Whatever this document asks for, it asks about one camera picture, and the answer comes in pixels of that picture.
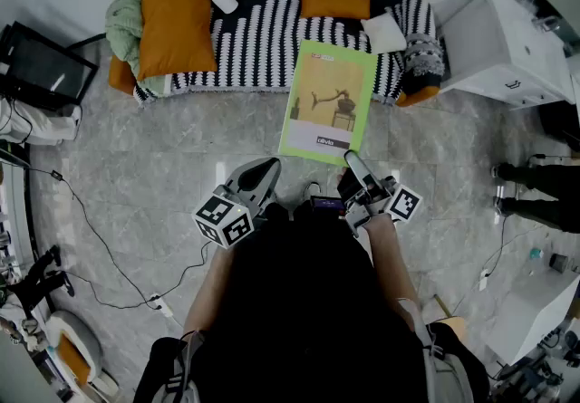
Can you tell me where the white cabinet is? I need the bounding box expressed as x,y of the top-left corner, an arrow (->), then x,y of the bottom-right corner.
432,0 -> 575,111

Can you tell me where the grey fringed patterned cushion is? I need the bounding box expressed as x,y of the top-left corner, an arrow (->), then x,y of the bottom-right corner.
401,32 -> 446,97

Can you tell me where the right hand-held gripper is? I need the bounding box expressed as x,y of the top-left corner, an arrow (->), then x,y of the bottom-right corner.
337,149 -> 423,237

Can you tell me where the black stand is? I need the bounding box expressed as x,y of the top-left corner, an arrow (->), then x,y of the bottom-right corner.
6,245 -> 76,319

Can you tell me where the person's black clothed body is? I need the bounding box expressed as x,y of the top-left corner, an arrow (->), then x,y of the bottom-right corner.
133,204 -> 490,403

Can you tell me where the large orange cushion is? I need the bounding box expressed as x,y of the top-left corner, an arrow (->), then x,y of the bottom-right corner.
136,0 -> 219,82

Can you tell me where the small orange cushion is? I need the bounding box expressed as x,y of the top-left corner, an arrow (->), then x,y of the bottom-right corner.
298,0 -> 372,21

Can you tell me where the white chair orange seat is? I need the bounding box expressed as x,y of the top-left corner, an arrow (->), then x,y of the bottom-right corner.
44,309 -> 121,398

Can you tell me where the small black display device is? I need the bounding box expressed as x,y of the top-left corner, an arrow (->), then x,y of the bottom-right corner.
310,196 -> 345,214

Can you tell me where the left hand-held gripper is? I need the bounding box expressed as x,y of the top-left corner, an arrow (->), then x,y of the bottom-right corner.
192,158 -> 282,250

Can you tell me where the black white patterned sofa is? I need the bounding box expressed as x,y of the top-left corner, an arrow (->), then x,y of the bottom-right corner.
107,0 -> 448,109

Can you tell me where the person's left forearm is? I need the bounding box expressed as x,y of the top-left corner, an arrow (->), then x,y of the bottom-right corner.
183,242 -> 237,334

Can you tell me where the grey shoulder strap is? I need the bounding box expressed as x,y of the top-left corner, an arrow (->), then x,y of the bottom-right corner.
396,296 -> 475,403
165,331 -> 200,403

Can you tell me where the green magazine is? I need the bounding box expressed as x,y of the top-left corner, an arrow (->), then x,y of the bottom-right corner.
277,38 -> 379,168

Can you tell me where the small white pillow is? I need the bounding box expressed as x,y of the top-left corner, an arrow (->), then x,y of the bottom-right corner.
360,12 -> 408,56

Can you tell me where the black monitor screen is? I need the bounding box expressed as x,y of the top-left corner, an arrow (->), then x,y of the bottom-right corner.
0,20 -> 100,111

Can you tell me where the person's right forearm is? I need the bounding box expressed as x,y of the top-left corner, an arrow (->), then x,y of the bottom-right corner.
362,213 -> 421,330

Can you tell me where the black floor cable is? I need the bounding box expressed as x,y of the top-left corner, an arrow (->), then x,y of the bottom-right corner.
24,165 -> 214,311

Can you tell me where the green knitted blanket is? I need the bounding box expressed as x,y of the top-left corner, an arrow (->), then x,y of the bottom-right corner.
104,0 -> 173,97

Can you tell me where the white table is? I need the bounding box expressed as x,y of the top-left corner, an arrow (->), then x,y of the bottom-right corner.
479,268 -> 580,366

